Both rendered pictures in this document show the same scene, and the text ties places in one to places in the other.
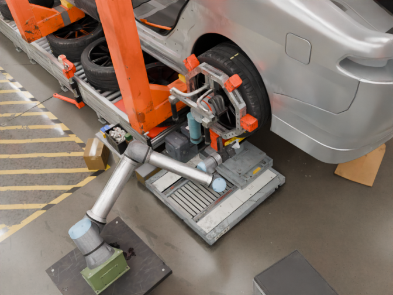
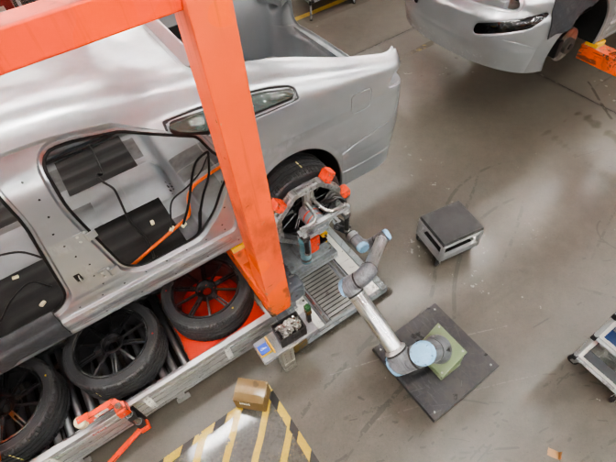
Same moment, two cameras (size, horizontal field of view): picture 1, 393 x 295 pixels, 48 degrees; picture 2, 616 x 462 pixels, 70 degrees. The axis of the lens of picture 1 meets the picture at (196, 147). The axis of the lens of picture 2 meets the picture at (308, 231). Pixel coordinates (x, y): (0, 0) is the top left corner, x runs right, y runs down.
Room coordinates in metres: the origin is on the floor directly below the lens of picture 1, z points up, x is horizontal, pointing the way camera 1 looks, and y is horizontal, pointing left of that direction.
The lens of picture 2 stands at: (2.10, 1.89, 3.27)
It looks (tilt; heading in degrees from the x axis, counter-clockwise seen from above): 52 degrees down; 277
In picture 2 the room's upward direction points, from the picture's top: 6 degrees counter-clockwise
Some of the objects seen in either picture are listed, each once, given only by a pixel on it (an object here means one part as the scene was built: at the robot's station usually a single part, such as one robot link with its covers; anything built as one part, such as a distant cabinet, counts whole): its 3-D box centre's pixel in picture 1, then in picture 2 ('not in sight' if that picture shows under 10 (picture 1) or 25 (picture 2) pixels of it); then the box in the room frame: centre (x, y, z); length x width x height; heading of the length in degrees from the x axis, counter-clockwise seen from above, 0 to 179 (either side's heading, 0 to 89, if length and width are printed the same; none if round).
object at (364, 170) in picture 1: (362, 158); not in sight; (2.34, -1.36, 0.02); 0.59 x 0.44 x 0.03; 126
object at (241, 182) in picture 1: (235, 158); (302, 254); (2.42, -0.31, 0.13); 0.50 x 0.36 x 0.10; 36
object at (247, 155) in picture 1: (234, 142); (300, 241); (2.42, -0.31, 0.32); 0.40 x 0.30 x 0.28; 36
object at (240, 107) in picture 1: (214, 102); (307, 212); (2.32, -0.17, 0.85); 0.54 x 0.07 x 0.54; 36
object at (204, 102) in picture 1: (207, 107); (313, 218); (2.28, -0.11, 0.85); 0.21 x 0.14 x 0.14; 126
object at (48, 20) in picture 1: (55, 9); not in sight; (4.30, 1.25, 0.69); 0.52 x 0.17 x 0.35; 126
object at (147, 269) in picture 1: (112, 281); (431, 365); (1.46, 0.68, 0.15); 0.60 x 0.60 x 0.30; 37
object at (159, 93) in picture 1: (173, 87); (248, 258); (2.75, 0.11, 0.69); 0.52 x 0.17 x 0.35; 126
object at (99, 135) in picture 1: (119, 143); (285, 337); (2.48, 0.60, 0.44); 0.43 x 0.17 x 0.03; 36
